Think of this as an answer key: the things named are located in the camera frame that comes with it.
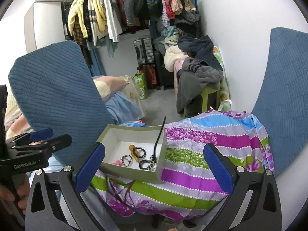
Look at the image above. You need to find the amber hair claw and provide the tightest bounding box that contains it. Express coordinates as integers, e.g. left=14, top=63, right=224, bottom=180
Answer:
left=129, top=144, right=139, bottom=163

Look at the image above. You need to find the blue quilted cushion right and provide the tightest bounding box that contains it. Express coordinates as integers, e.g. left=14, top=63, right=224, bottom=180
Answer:
left=252, top=27, right=307, bottom=175

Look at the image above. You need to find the colourful striped floral cloth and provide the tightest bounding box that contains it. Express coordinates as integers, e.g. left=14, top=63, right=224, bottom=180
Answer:
left=91, top=110, right=274, bottom=222

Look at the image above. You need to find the green cardboard jewelry box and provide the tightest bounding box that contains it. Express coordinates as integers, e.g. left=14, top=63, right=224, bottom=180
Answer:
left=98, top=125, right=167, bottom=184

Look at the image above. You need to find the dark navy garment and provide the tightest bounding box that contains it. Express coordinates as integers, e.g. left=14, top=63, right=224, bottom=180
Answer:
left=177, top=33, right=223, bottom=71

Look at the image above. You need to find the brown bead bracelet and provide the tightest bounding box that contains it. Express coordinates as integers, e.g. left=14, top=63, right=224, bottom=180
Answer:
left=120, top=154, right=134, bottom=167

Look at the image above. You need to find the yellow hanging jacket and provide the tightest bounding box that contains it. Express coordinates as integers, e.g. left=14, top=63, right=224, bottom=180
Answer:
left=67, top=0, right=88, bottom=39

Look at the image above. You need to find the green plastic stool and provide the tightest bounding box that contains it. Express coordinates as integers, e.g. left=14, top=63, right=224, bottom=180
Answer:
left=183, top=85, right=220, bottom=118

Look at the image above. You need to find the pink pillow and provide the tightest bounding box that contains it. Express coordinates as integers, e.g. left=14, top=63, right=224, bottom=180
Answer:
left=93, top=76, right=128, bottom=102

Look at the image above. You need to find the red suitcase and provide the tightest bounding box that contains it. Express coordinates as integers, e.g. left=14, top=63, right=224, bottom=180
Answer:
left=138, top=64, right=158, bottom=90

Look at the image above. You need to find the beige embroidered cloth cover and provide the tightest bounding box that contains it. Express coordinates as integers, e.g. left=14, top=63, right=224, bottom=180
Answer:
left=119, top=75, right=146, bottom=120

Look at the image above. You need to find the green shopping bag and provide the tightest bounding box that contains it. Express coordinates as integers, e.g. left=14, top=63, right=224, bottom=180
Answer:
left=134, top=73, right=148, bottom=100

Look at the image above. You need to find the blue quilted cushion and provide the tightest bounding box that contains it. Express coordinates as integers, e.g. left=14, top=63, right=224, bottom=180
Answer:
left=8, top=40, right=114, bottom=165
left=252, top=27, right=307, bottom=175

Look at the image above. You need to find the black spiral hair tie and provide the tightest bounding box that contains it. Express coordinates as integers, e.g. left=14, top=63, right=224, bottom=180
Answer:
left=132, top=146, right=148, bottom=158

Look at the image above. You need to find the blue quilted cushion left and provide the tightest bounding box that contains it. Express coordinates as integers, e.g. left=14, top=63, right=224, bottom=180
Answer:
left=8, top=40, right=114, bottom=165

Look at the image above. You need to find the cream blanket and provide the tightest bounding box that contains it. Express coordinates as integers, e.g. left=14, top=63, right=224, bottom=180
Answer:
left=163, top=45, right=188, bottom=73

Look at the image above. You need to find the pink hair accessory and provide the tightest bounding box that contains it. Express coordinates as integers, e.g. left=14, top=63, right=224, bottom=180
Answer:
left=113, top=159, right=123, bottom=166

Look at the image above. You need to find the grey towel pile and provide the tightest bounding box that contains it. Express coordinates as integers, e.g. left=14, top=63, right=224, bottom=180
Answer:
left=177, top=57, right=224, bottom=114

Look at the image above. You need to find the silver ball chain necklace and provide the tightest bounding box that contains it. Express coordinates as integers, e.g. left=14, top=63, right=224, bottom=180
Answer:
left=144, top=159, right=158, bottom=172

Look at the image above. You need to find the light blue bedsheet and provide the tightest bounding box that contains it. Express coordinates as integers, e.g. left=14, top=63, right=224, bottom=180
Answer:
left=105, top=91, right=141, bottom=124

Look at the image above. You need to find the person's left hand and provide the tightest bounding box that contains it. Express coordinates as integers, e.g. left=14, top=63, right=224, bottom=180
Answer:
left=0, top=172, right=31, bottom=216

